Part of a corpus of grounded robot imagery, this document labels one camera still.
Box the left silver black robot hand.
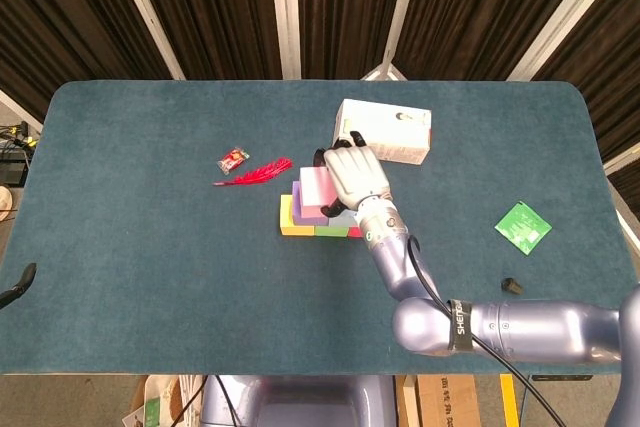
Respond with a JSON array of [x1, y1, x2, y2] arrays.
[[0, 262, 38, 311]]

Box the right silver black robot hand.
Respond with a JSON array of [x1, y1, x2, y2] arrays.
[[312, 130, 392, 218]]

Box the pink foam cube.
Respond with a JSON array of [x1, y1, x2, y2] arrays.
[[298, 165, 344, 218]]

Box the light blue foam cube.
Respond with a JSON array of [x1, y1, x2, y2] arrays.
[[327, 209, 361, 228]]

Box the purple foam cube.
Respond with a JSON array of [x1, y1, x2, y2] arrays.
[[291, 181, 331, 226]]

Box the yellow foam cube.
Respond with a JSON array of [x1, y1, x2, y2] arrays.
[[279, 193, 316, 237]]

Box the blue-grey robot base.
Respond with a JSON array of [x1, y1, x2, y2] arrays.
[[199, 374, 399, 427]]

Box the white printed cardboard box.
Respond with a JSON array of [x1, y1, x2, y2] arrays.
[[332, 98, 433, 166]]

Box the beige straw hat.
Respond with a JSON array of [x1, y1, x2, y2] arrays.
[[0, 185, 15, 222]]

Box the red feather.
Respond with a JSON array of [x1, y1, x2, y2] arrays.
[[213, 157, 295, 187]]

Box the black power box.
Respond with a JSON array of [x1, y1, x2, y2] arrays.
[[0, 159, 29, 187]]

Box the blue felt table cloth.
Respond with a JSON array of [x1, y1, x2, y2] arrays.
[[0, 79, 640, 376]]

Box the red wrapped candy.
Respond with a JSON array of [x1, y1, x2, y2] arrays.
[[217, 147, 251, 176]]

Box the dark brown curtain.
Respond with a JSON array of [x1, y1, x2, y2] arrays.
[[0, 0, 174, 121], [394, 0, 594, 82], [127, 0, 284, 81], [289, 0, 412, 81], [532, 0, 640, 163]]

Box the green foil sachet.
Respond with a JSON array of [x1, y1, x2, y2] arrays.
[[494, 200, 553, 258]]

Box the white printed paper bag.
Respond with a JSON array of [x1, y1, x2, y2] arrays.
[[122, 374, 206, 427]]

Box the brown cardboard box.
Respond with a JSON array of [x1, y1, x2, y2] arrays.
[[394, 374, 482, 427]]

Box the yellow green cable bundle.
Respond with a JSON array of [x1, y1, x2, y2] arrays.
[[0, 120, 39, 151]]

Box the white frame post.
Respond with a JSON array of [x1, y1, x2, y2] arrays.
[[602, 141, 640, 174], [106, 0, 187, 81], [359, 0, 426, 82], [507, 0, 615, 82], [0, 89, 45, 134], [268, 0, 302, 81]]

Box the black base cable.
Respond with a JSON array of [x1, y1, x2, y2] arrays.
[[213, 374, 244, 427]]

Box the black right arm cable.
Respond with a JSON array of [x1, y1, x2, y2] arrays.
[[405, 235, 569, 427]]

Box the thin blue cable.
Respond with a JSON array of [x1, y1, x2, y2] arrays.
[[519, 386, 534, 427]]

